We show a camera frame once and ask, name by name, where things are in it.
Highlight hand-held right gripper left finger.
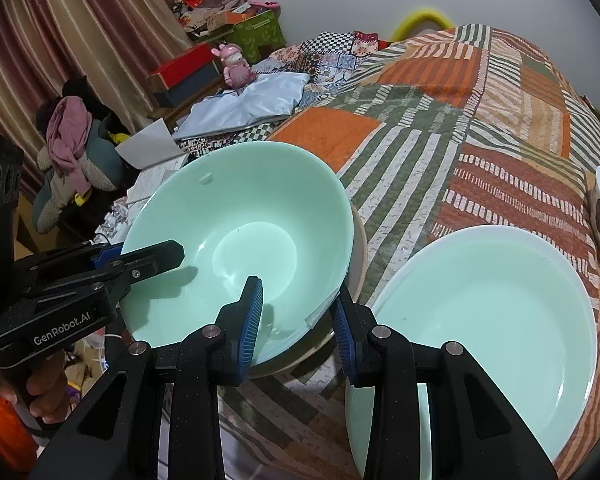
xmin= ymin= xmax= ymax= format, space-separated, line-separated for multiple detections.
xmin=27 ymin=276 xmax=265 ymax=480

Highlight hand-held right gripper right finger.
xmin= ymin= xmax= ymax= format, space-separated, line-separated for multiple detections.
xmin=329 ymin=287 xmax=556 ymax=480

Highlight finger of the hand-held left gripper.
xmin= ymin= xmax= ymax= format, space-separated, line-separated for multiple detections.
xmin=14 ymin=242 xmax=124 ymax=284
xmin=30 ymin=239 xmax=186 ymax=311

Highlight large white plate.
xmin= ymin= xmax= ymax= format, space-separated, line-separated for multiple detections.
xmin=344 ymin=224 xmax=599 ymax=480

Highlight green bowl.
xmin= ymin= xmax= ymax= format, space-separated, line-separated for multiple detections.
xmin=120 ymin=141 xmax=355 ymax=366

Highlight green plate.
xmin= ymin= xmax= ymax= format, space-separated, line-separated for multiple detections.
xmin=347 ymin=232 xmax=593 ymax=480

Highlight person's left forearm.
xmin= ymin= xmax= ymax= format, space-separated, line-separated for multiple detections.
xmin=0 ymin=375 xmax=38 ymax=476

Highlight person's left hand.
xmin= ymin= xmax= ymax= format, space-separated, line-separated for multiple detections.
xmin=25 ymin=349 xmax=74 ymax=425

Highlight paper leaflets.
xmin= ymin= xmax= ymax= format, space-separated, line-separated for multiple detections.
xmin=94 ymin=195 xmax=146 ymax=251

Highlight open white book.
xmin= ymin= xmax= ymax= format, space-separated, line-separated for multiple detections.
xmin=127 ymin=152 xmax=191 ymax=206

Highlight grey stuffed toy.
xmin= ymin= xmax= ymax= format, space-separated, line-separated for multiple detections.
xmin=32 ymin=77 xmax=131 ymax=233

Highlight pink scarf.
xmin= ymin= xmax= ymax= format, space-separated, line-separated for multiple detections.
xmin=47 ymin=95 xmax=93 ymax=196

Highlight white paper sheet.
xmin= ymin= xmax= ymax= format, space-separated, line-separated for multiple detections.
xmin=116 ymin=120 xmax=181 ymax=168

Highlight dark blue box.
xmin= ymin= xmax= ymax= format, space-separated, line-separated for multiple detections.
xmin=152 ymin=67 xmax=226 ymax=108

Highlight white cloth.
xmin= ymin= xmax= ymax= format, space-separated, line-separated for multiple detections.
xmin=172 ymin=71 xmax=311 ymax=141

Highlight red box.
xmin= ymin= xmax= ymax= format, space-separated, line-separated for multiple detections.
xmin=147 ymin=42 xmax=221 ymax=88

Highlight striped curtain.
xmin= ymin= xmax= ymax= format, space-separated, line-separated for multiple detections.
xmin=0 ymin=0 xmax=196 ymax=196

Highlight pink toy figure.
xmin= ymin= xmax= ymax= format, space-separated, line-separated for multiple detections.
xmin=211 ymin=44 xmax=256 ymax=92

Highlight green box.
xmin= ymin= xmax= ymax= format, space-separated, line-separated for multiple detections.
xmin=230 ymin=10 xmax=286 ymax=58

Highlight striped patchwork blanket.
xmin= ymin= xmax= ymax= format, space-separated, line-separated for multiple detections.
xmin=220 ymin=22 xmax=600 ymax=480

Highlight yellow ring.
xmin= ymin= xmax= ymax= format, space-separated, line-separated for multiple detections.
xmin=390 ymin=7 xmax=453 ymax=42

